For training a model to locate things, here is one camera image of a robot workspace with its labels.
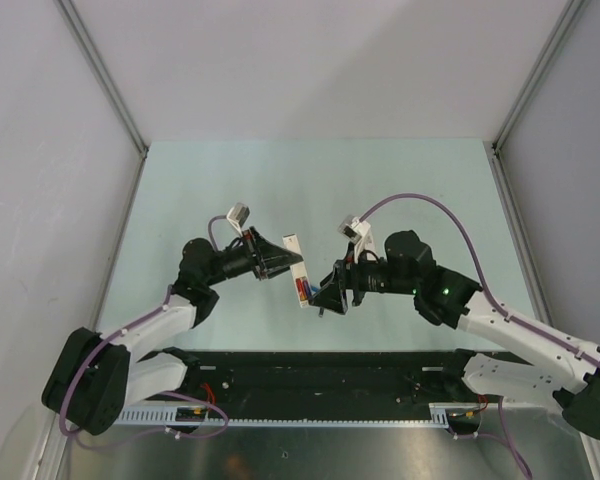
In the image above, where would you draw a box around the dark blue battery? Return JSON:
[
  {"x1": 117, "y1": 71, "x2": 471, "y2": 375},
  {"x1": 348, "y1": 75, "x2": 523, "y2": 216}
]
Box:
[{"x1": 303, "y1": 281, "x2": 312, "y2": 298}]

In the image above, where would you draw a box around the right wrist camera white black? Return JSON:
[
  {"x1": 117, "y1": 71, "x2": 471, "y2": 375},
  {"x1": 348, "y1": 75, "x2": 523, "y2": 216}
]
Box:
[{"x1": 337, "y1": 215, "x2": 373, "y2": 263}]

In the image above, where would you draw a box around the white remote control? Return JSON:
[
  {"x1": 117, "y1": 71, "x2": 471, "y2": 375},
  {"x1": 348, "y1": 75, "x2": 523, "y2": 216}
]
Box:
[{"x1": 283, "y1": 234, "x2": 313, "y2": 308}]

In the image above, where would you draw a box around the white battery cover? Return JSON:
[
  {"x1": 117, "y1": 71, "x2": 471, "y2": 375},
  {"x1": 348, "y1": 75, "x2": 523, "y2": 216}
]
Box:
[{"x1": 364, "y1": 235, "x2": 376, "y2": 253}]

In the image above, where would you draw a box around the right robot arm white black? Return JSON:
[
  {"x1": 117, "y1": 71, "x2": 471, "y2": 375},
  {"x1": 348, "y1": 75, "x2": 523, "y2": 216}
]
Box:
[{"x1": 310, "y1": 230, "x2": 600, "y2": 440}]

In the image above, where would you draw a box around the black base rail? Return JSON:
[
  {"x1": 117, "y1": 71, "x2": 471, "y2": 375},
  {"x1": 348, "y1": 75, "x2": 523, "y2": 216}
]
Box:
[{"x1": 144, "y1": 349, "x2": 546, "y2": 422}]

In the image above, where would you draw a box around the aluminium frame post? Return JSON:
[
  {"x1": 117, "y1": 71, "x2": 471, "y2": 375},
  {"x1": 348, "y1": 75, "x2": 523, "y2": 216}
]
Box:
[
  {"x1": 490, "y1": 0, "x2": 589, "y2": 156},
  {"x1": 54, "y1": 0, "x2": 149, "y2": 159}
]

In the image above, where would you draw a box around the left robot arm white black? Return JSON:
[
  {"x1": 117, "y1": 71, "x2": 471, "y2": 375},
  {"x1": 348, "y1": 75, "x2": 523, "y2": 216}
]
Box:
[{"x1": 42, "y1": 227, "x2": 303, "y2": 436}]

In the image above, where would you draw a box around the red orange battery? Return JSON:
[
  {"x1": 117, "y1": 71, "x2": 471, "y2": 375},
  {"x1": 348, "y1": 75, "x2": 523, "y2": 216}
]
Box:
[{"x1": 295, "y1": 278, "x2": 306, "y2": 304}]

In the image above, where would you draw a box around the left aluminium frame post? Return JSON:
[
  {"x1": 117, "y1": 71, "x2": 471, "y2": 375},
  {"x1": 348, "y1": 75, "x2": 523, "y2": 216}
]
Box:
[{"x1": 54, "y1": 0, "x2": 149, "y2": 159}]

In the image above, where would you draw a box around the white slotted cable duct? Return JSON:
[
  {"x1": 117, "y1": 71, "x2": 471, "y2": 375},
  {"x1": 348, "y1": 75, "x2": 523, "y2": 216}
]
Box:
[{"x1": 113, "y1": 402, "x2": 478, "y2": 428}]

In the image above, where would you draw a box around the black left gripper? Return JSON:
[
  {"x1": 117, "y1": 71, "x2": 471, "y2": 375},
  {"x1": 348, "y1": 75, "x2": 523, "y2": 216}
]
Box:
[{"x1": 204, "y1": 226, "x2": 301, "y2": 286}]

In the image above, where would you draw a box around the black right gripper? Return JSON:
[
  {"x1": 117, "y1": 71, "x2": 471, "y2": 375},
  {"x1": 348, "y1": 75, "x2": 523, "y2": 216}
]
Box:
[{"x1": 309, "y1": 241, "x2": 417, "y2": 315}]

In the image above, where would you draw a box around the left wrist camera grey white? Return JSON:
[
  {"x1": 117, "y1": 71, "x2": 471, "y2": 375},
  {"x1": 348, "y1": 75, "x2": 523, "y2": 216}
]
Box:
[{"x1": 226, "y1": 202, "x2": 250, "y2": 236}]

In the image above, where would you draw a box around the right aluminium frame post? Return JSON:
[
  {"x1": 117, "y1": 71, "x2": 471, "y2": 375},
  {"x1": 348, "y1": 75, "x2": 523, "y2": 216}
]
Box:
[{"x1": 490, "y1": 0, "x2": 589, "y2": 156}]

